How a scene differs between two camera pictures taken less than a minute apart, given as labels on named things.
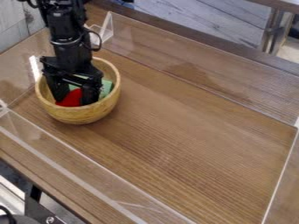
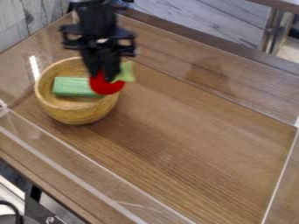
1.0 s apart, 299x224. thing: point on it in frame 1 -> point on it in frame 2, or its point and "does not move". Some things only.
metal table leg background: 276,31 does not move
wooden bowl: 81,115 does not move
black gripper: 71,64 -> 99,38
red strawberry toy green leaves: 72,99 -> 104,87
